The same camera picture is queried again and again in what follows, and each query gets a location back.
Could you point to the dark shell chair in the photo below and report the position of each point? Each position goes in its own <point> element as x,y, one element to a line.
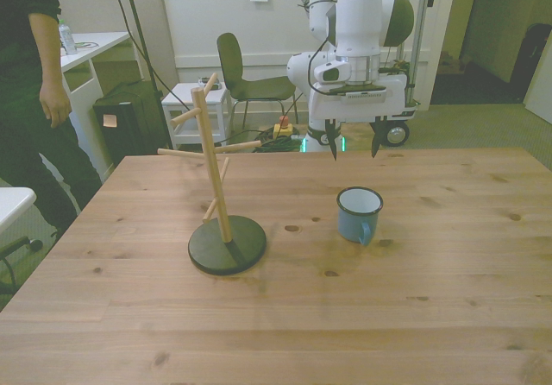
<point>230,59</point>

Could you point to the black office chair base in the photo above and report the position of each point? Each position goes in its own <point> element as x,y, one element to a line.
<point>13,255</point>

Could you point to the white cart with wheel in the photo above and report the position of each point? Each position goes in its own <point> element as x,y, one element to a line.
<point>394,134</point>

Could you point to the white rounded table top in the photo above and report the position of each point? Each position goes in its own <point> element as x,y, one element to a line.
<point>13,203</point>

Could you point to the black tripod stand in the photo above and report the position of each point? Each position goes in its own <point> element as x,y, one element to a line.
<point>142,44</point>

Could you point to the small white side table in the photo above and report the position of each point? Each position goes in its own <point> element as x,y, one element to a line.
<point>215,100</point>

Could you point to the white desk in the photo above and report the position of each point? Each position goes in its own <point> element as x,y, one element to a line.
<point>97,44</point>

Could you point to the aluminium frame pole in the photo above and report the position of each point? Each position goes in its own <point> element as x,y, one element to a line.
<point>419,35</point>

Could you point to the bystander bare hand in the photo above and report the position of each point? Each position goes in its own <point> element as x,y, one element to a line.
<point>55,102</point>

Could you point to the wooden mug tree black base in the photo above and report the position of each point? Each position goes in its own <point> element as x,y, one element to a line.
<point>228,251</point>

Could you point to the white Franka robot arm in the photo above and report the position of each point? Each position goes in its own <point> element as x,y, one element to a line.
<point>358,22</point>

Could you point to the yellow emergency stop button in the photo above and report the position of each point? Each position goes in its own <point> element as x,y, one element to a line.
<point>283,128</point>

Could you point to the person in dark clothes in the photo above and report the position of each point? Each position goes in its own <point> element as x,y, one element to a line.
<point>21,57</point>

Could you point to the blue enamel mug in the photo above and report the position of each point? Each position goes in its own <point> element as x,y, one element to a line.
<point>353,223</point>

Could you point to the black box cabinet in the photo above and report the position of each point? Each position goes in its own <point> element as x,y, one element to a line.
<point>125,121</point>

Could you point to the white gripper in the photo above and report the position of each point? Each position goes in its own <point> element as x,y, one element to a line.
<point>358,109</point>

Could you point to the clear plastic bottle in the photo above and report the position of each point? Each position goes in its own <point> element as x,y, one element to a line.
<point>68,39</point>

